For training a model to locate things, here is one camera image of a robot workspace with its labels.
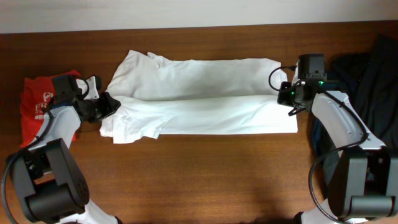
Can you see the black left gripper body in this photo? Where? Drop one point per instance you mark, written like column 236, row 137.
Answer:
column 104, row 106

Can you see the white t-shirt with robot print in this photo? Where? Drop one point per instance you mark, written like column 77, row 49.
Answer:
column 160, row 96

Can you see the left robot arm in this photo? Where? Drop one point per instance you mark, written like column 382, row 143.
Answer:
column 49, row 184

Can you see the white back wall panel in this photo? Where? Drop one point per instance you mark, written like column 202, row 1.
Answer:
column 77, row 15

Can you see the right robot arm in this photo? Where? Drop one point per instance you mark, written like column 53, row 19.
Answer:
column 363, row 186

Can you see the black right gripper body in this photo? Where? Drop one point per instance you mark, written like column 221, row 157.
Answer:
column 285, row 98

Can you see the red folded printed t-shirt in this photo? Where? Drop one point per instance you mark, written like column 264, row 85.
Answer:
column 34, row 97

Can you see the dark navy clothes pile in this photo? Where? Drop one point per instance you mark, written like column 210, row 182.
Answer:
column 370, row 80

